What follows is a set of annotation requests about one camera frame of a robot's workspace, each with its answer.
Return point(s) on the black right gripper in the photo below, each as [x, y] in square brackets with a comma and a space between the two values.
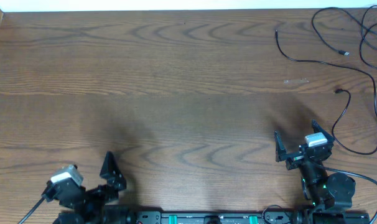
[301, 154]

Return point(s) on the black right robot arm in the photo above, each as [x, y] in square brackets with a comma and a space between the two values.
[331, 194]

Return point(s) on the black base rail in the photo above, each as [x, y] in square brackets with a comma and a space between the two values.
[266, 217]

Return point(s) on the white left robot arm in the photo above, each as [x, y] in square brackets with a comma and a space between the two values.
[105, 214]

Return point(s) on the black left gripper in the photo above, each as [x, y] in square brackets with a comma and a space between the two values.
[99, 191]

